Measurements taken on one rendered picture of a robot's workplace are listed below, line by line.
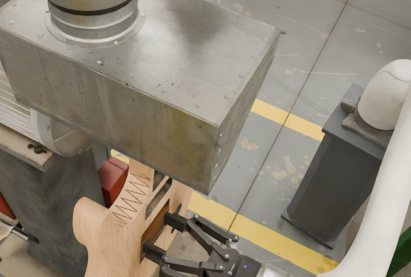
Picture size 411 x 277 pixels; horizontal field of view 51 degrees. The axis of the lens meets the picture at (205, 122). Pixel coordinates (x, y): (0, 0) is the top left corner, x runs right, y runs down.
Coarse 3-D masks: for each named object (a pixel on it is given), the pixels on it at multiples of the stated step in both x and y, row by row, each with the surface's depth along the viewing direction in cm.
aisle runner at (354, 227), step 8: (368, 200) 213; (360, 208) 210; (408, 208) 212; (360, 216) 208; (408, 216) 209; (352, 224) 205; (360, 224) 205; (408, 224) 207; (352, 232) 202; (352, 240) 200; (344, 256) 195; (408, 264) 195; (400, 272) 192; (408, 272) 192
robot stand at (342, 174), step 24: (336, 120) 152; (336, 144) 153; (360, 144) 147; (312, 168) 172; (336, 168) 161; (360, 168) 153; (312, 192) 179; (336, 192) 170; (360, 192) 162; (288, 216) 203; (312, 216) 191; (336, 216) 180; (336, 240) 197
